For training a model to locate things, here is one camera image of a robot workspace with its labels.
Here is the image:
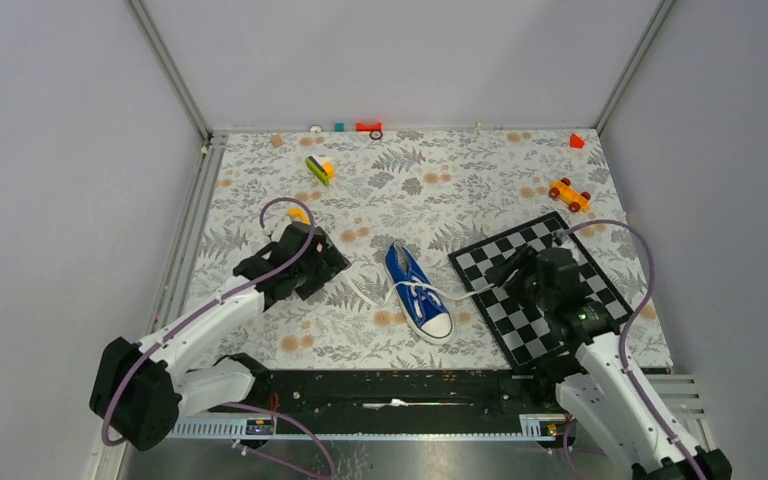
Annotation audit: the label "red triangular block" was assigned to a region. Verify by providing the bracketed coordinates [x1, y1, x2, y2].
[569, 133, 586, 149]

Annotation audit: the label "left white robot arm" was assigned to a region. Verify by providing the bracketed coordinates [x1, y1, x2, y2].
[89, 221, 350, 451]

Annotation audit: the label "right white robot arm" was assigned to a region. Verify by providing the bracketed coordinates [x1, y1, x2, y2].
[486, 245, 733, 479]

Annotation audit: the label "floral patterned mat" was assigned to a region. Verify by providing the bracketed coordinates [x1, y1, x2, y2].
[187, 130, 672, 369]

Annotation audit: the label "orange toy car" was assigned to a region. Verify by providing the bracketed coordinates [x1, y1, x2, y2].
[548, 177, 592, 213]

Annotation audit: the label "blue canvas sneaker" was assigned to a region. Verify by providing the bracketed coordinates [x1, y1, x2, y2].
[384, 241, 454, 345]

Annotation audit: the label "stacked toy bricks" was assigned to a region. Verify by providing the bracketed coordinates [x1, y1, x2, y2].
[305, 155, 336, 186]

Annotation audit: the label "white shoelace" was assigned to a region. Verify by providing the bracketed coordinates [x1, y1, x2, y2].
[343, 279, 495, 308]

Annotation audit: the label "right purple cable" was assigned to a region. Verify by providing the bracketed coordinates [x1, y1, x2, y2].
[552, 219, 710, 480]

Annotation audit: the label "yellow plastic triangle toy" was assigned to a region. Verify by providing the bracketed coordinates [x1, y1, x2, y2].
[286, 208, 310, 225]

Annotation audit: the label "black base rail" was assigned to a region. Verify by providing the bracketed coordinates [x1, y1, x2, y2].
[244, 370, 572, 439]

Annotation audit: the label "red block at wall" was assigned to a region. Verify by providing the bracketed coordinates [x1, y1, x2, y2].
[355, 122, 383, 132]

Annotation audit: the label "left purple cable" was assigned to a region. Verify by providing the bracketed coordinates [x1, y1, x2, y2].
[100, 197, 339, 480]

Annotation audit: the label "black white chessboard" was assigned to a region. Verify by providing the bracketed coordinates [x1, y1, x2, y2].
[449, 212, 632, 374]

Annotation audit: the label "purple cable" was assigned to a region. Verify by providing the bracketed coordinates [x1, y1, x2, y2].
[552, 219, 710, 480]
[100, 197, 339, 480]

